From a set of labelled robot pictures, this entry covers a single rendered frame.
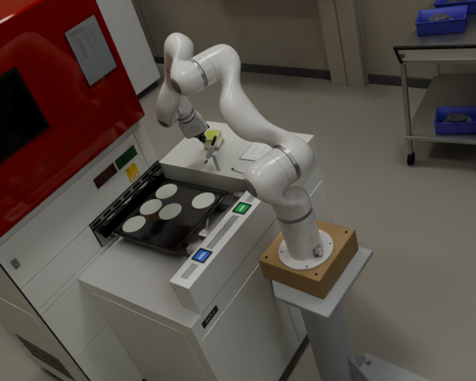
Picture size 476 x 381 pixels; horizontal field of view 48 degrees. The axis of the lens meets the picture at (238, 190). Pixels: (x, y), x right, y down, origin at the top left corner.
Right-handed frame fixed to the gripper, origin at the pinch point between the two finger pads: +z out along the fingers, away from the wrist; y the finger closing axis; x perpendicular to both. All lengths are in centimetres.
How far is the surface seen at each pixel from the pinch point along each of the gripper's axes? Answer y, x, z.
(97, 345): -81, -52, 33
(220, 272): -9, -65, 0
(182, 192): -18.3, -13.0, 11.4
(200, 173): -7.5, -10.0, 8.9
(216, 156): 3.2, -12.9, 0.6
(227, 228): -1, -50, -2
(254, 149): 17.7, -8.2, 12.1
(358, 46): 111, 152, 139
